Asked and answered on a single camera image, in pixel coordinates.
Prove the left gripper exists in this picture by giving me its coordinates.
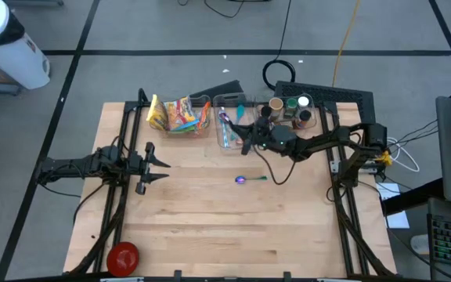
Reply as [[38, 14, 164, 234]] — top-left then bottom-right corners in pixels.
[[129, 143, 171, 196]]

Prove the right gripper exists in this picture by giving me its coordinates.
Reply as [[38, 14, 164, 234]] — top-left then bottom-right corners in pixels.
[[228, 117, 299, 156]]

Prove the orange chicken ramen pack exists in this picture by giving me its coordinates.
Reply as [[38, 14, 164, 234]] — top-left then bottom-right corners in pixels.
[[198, 100, 212, 131]]

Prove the gold label sesame jar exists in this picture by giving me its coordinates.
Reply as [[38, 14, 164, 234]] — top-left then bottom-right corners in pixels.
[[268, 96, 284, 121]]

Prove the blue ramen noodle pack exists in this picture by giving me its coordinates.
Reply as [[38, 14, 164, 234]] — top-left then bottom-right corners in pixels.
[[172, 118, 201, 129]]

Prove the iridescent spoon purple bowl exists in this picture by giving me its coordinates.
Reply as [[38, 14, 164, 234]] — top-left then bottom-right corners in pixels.
[[234, 175, 269, 186]]

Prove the yellow ramen noodle pack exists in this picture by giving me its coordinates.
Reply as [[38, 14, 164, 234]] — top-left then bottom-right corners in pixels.
[[146, 93, 171, 132]]

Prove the green lid spice jar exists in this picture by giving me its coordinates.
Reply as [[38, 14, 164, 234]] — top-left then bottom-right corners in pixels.
[[283, 96, 299, 121]]

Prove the orange spice jar black lid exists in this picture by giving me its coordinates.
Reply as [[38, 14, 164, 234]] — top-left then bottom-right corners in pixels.
[[295, 109, 313, 130]]

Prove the clear plastic bin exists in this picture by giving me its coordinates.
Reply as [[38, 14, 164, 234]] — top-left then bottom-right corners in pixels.
[[253, 92, 319, 141], [214, 91, 258, 154], [154, 92, 216, 139]]

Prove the black wedge panel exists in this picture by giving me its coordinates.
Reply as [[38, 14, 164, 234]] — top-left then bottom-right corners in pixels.
[[188, 79, 247, 103]]

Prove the black perforated panel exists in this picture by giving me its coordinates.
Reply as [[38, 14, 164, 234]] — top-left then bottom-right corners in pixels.
[[272, 80, 377, 135]]

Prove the red round lid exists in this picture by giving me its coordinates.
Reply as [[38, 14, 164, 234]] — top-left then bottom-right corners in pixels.
[[106, 240, 141, 278]]

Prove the white paper sheet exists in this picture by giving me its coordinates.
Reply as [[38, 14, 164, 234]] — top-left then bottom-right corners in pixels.
[[384, 209, 411, 230], [375, 182, 401, 201]]

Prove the white trash can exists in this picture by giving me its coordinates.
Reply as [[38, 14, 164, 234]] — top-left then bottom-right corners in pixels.
[[0, 0, 52, 91]]

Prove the white computer mouse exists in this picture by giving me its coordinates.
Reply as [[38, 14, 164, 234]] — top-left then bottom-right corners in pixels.
[[410, 233, 431, 256]]

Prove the black coiled hanging cable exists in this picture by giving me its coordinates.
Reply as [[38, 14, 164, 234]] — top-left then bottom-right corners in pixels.
[[261, 0, 298, 92]]

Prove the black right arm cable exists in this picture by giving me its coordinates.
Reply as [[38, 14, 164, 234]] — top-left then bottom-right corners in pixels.
[[254, 146, 298, 186]]

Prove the black table frame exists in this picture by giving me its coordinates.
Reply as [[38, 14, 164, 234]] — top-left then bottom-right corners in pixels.
[[68, 88, 397, 282]]

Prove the black left base cable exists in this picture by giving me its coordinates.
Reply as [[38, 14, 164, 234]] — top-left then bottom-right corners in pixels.
[[71, 180, 109, 226]]

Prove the black floor cable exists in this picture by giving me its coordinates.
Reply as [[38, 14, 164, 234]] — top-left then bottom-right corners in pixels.
[[175, 0, 247, 20]]

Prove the yellow hanging cable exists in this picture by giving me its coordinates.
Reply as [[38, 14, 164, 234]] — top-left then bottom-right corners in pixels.
[[330, 0, 362, 88]]

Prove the yellow cable plug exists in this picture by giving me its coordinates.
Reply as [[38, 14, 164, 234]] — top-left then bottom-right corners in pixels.
[[377, 150, 393, 168]]

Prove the white cable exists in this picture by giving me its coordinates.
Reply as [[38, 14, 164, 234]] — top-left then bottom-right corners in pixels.
[[385, 135, 421, 174]]

